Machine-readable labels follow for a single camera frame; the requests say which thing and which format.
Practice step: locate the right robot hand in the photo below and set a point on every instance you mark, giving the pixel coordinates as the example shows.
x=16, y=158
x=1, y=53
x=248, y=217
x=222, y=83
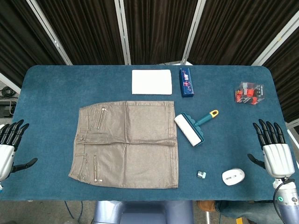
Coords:
x=278, y=158

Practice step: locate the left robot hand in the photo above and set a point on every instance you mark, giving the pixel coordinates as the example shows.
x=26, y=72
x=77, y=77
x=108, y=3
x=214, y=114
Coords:
x=5, y=154

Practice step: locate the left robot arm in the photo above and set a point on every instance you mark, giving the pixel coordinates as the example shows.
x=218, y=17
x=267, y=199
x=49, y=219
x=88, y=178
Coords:
x=1, y=186

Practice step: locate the brown short skirt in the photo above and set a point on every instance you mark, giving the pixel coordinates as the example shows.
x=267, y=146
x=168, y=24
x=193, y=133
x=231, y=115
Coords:
x=140, y=140

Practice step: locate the black equipment box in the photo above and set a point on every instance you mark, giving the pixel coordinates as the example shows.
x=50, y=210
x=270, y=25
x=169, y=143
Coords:
x=7, y=107

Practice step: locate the white computer mouse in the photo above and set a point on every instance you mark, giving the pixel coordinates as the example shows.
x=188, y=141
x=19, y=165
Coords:
x=233, y=177

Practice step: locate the clear box with red parts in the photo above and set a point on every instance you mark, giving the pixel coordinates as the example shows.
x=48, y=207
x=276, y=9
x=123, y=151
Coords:
x=248, y=93

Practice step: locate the yellow floor strip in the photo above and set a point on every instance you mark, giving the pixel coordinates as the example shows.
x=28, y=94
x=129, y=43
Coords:
x=239, y=221

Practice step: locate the small light blue cube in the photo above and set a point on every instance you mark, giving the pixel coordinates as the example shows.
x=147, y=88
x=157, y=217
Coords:
x=201, y=174

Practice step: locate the black pleated curtain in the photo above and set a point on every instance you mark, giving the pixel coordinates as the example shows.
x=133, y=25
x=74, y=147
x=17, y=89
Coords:
x=287, y=79
x=16, y=42
x=158, y=30
x=88, y=30
x=233, y=30

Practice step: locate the blue table cloth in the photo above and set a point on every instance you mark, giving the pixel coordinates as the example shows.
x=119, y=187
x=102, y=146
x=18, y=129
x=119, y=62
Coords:
x=58, y=93

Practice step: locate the white metal pole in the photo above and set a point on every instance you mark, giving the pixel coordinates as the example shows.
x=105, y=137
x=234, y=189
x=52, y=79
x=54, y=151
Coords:
x=208, y=218

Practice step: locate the dark blue printed box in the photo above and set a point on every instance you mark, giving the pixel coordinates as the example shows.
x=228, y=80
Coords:
x=187, y=82

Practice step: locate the blue-grey robot torso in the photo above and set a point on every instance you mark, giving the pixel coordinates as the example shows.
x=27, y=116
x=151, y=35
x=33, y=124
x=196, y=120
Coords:
x=144, y=214

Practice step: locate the white folded cloth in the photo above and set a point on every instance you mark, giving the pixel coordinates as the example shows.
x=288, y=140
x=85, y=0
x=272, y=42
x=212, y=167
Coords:
x=151, y=81

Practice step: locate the white partition frame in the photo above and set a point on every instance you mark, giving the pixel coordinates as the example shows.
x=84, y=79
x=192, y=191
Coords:
x=191, y=35
x=123, y=35
x=50, y=32
x=9, y=82
x=275, y=39
x=293, y=131

